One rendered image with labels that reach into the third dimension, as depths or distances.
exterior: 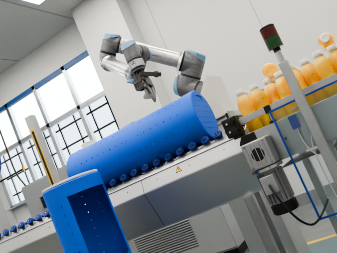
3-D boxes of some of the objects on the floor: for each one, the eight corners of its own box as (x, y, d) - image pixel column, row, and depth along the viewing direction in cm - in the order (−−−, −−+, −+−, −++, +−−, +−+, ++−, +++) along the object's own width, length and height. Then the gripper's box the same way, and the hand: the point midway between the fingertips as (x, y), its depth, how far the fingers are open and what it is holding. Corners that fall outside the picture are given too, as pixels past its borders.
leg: (301, 304, 215) (250, 191, 223) (312, 301, 213) (261, 186, 220) (300, 309, 210) (248, 193, 217) (311, 306, 207) (258, 188, 215)
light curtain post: (114, 336, 295) (29, 118, 316) (121, 335, 292) (35, 114, 313) (110, 341, 289) (23, 118, 310) (116, 339, 287) (29, 114, 308)
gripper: (135, 73, 242) (149, 107, 239) (127, 72, 233) (142, 107, 231) (147, 66, 238) (161, 100, 236) (139, 65, 230) (154, 100, 227)
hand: (155, 99), depth 232 cm, fingers closed
